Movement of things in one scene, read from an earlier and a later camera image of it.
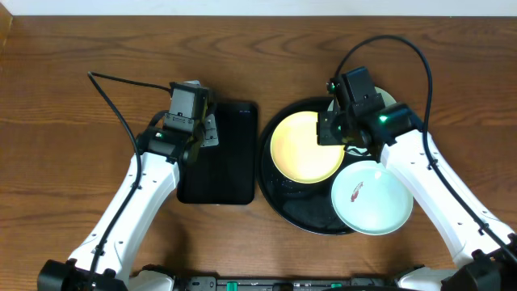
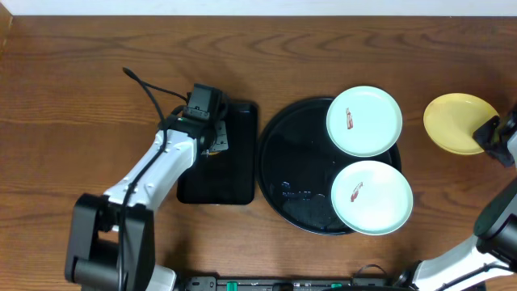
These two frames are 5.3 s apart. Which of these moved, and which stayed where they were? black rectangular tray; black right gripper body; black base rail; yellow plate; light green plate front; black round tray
Moved: black right gripper body; yellow plate
Stayed: black round tray; black rectangular tray; light green plate front; black base rail
